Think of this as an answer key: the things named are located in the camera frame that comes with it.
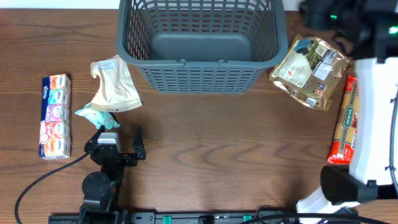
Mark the gold foil snack bag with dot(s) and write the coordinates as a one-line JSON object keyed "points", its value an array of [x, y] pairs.
{"points": [[310, 72]]}

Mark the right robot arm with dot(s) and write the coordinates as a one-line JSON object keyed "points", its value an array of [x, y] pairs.
{"points": [[371, 26]]}

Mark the beige paper pouch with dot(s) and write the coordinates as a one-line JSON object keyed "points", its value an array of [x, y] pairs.
{"points": [[116, 92]]}

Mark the red San Remo spaghetti pack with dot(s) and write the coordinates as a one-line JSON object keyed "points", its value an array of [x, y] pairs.
{"points": [[345, 136]]}

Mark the Kleenex tissue multipack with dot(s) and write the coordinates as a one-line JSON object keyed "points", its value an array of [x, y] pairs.
{"points": [[55, 135]]}

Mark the grey plastic lattice basket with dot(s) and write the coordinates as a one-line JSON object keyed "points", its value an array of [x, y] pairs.
{"points": [[202, 46]]}

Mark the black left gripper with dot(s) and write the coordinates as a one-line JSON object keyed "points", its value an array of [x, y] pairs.
{"points": [[130, 160]]}

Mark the mint green wipes packet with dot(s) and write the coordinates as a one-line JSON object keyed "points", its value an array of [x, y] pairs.
{"points": [[98, 118]]}

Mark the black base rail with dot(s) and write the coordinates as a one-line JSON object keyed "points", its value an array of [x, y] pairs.
{"points": [[160, 218]]}

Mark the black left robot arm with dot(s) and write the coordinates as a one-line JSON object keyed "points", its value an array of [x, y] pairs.
{"points": [[101, 189]]}

